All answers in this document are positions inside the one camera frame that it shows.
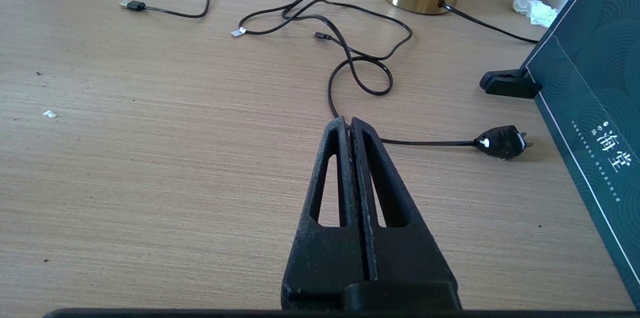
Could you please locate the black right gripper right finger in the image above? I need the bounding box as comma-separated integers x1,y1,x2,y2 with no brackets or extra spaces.
350,118,457,283

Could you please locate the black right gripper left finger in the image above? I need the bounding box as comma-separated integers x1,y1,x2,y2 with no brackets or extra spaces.
281,116,368,309

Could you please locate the black USB cable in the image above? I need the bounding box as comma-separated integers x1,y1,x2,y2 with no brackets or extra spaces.
119,0,414,61

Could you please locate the crumpled white tissue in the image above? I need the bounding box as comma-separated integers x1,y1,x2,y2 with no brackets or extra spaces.
509,0,559,28

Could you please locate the black cable with connector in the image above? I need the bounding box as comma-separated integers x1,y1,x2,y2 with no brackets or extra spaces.
280,0,540,160

